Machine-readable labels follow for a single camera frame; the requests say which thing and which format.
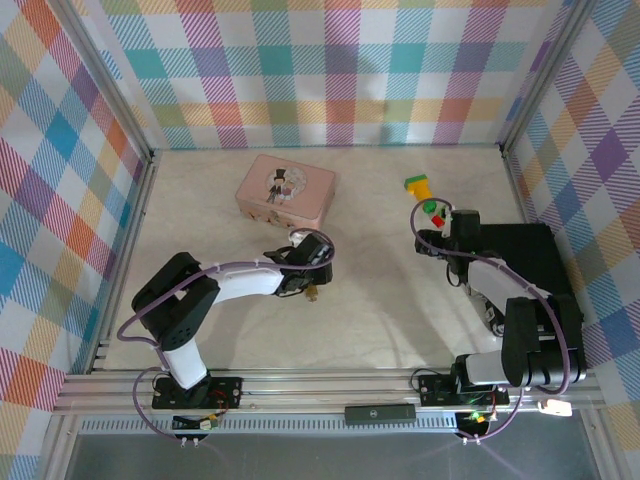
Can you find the brass padlock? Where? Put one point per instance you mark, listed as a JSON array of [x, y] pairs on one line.
[[313, 295]]

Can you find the pink tin box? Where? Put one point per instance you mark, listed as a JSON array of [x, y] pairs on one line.
[[285, 190]]

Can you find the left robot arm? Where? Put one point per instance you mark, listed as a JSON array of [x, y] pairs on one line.
[[175, 310]]

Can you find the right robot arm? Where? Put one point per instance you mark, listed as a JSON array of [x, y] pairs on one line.
[[530, 340]]

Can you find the small red toy block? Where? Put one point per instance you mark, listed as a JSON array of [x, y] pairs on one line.
[[438, 221]]

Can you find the small green toy block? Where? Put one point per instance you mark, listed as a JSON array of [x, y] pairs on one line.
[[442, 212]]

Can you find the yellow green toy block stack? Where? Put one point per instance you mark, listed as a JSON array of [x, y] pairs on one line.
[[421, 190]]

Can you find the black plastic case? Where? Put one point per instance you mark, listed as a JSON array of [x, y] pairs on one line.
[[530, 250]]

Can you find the slotted metal strip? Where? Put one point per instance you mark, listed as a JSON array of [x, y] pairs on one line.
[[275, 425]]

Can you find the black bar device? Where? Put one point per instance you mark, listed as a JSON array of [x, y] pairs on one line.
[[380, 414]]

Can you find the grey metal bottom panel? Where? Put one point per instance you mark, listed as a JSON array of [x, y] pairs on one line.
[[325, 460]]

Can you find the small white plastic object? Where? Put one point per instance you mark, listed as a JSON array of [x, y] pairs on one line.
[[555, 407]]

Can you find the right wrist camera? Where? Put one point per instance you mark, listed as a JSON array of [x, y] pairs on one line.
[[466, 224]]

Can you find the aluminium cross rail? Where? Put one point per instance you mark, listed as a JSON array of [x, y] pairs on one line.
[[310, 390]]

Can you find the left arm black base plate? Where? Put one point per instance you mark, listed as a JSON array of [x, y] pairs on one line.
[[225, 395]]

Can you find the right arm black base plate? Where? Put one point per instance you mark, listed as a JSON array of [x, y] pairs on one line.
[[435, 390]]

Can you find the aluminium corner post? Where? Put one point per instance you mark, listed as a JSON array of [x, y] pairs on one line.
[[542, 75], [108, 80]]

